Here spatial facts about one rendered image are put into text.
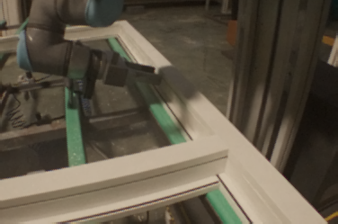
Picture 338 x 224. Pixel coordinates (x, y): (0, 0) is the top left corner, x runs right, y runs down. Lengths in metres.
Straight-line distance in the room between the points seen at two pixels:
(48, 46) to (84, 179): 0.32
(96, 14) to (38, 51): 0.18
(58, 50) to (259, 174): 0.47
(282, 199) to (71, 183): 0.29
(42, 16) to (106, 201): 0.40
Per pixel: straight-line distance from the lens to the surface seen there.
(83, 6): 0.49
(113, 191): 0.39
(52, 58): 0.59
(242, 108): 1.02
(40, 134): 0.71
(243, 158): 0.41
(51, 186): 0.39
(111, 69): 0.58
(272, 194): 0.37
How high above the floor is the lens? 1.20
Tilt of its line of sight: 29 degrees down
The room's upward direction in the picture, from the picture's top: straight up
